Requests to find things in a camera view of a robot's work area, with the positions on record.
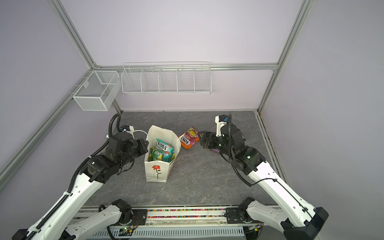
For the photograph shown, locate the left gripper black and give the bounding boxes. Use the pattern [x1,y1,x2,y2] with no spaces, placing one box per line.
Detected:
[118,137,150,169]

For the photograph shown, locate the white floral paper bag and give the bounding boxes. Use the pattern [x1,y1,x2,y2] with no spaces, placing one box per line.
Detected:
[144,125,181,183]

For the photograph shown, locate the teal Fox's mint bag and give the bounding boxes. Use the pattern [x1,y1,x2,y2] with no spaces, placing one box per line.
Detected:
[155,139,175,163]

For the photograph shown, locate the green candy bag back side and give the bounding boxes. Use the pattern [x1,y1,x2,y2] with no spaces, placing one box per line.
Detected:
[149,147,165,162]

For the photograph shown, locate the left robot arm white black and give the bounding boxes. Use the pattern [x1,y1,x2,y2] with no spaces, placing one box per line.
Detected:
[12,114,149,240]

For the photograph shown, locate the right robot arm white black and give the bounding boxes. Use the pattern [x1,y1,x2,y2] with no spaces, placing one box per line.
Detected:
[198,114,329,240]

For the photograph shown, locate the orange Fox's fruits candy bag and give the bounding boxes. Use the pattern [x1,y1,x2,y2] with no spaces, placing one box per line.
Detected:
[180,127,200,149]

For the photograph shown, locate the white mesh box basket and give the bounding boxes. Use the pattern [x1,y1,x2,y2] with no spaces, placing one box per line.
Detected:
[73,71,122,112]

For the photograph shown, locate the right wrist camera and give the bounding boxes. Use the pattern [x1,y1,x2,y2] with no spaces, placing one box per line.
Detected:
[215,115,228,137]

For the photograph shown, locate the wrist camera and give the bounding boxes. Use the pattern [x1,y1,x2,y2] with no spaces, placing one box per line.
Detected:
[120,125,135,132]
[215,115,228,137]

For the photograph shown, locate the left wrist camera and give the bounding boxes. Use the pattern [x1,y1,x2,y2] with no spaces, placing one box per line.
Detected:
[120,125,135,132]

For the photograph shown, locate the white wire shelf basket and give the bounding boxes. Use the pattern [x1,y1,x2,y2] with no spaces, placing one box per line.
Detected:
[121,62,212,95]

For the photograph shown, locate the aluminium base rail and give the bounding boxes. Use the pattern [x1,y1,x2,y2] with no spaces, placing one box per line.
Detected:
[58,204,313,230]

